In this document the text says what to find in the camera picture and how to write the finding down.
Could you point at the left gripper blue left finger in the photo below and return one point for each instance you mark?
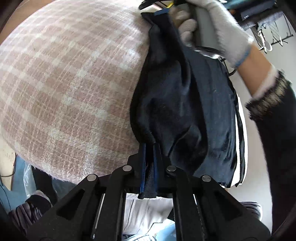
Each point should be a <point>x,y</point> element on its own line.
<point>142,165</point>

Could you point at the black sweater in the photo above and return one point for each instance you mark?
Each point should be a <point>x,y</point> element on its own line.
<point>188,105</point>

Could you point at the right hand white glove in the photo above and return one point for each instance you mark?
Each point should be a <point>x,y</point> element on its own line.
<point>233,42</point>

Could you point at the black metal clothes rack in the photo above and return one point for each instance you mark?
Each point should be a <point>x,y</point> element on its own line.
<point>271,31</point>

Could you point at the pink plaid bed blanket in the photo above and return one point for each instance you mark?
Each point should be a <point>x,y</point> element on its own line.
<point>68,73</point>

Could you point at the right forearm dark sleeve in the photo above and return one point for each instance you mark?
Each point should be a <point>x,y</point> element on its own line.
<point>272,108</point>

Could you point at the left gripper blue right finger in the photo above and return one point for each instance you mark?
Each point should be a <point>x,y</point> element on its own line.
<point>157,158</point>

